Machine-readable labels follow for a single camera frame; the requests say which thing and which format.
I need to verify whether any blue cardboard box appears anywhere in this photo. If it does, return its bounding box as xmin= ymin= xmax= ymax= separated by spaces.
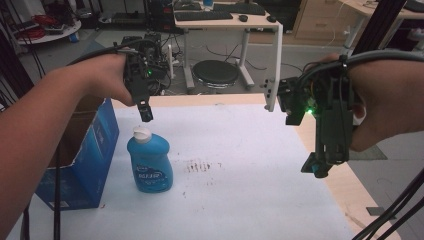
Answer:
xmin=34 ymin=96 xmax=120 ymax=212

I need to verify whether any black thin pole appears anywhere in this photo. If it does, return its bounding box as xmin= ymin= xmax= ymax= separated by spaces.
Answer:
xmin=53 ymin=143 xmax=63 ymax=240

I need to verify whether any round white table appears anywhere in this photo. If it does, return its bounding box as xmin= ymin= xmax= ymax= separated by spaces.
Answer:
xmin=15 ymin=19 xmax=83 ymax=46

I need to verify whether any person's right hand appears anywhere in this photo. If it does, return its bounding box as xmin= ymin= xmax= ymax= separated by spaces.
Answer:
xmin=318 ymin=52 xmax=414 ymax=153

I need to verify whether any white table sheet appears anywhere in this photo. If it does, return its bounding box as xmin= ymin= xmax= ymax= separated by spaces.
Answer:
xmin=6 ymin=103 xmax=356 ymax=240

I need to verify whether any blue bottle with white cap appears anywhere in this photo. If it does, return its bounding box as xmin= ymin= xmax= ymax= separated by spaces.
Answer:
xmin=126 ymin=125 xmax=174 ymax=194

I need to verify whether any red cable bundle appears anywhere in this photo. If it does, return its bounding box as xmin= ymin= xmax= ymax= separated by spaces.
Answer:
xmin=18 ymin=14 xmax=51 ymax=42

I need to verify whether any black keyboard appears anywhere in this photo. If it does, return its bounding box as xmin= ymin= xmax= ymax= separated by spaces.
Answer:
xmin=212 ymin=2 xmax=267 ymax=17
xmin=174 ymin=10 xmax=234 ymax=22

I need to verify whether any person's left hand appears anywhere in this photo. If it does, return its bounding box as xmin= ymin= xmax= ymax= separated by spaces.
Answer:
xmin=64 ymin=53 xmax=136 ymax=108

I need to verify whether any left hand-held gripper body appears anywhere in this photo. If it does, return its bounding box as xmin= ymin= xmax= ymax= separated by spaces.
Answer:
xmin=122 ymin=39 xmax=162 ymax=107

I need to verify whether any black round stool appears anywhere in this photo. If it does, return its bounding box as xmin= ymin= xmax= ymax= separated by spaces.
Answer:
xmin=192 ymin=59 xmax=240 ymax=90

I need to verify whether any black metal stand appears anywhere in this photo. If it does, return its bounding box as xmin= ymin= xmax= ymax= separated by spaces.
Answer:
xmin=352 ymin=0 xmax=408 ymax=56

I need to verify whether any white desk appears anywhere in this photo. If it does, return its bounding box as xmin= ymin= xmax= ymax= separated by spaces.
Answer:
xmin=173 ymin=9 xmax=285 ymax=113

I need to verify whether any light wooden desk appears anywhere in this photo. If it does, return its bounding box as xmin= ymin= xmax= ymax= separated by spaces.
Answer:
xmin=338 ymin=0 xmax=424 ymax=52

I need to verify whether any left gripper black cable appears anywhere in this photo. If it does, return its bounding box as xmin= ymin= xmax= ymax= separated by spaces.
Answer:
xmin=66 ymin=39 xmax=149 ymax=66

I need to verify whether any wooden cabinet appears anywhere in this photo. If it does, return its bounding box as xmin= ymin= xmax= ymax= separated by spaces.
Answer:
xmin=292 ymin=0 xmax=355 ymax=43

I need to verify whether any black cables bundle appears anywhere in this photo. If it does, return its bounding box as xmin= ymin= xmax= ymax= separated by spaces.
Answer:
xmin=351 ymin=166 xmax=424 ymax=240

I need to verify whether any right gripper grey cable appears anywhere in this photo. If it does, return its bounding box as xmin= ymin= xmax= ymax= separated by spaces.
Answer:
xmin=298 ymin=49 xmax=424 ymax=86

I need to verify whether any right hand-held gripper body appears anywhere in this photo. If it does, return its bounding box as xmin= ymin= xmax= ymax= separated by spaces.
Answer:
xmin=277 ymin=63 xmax=356 ymax=167

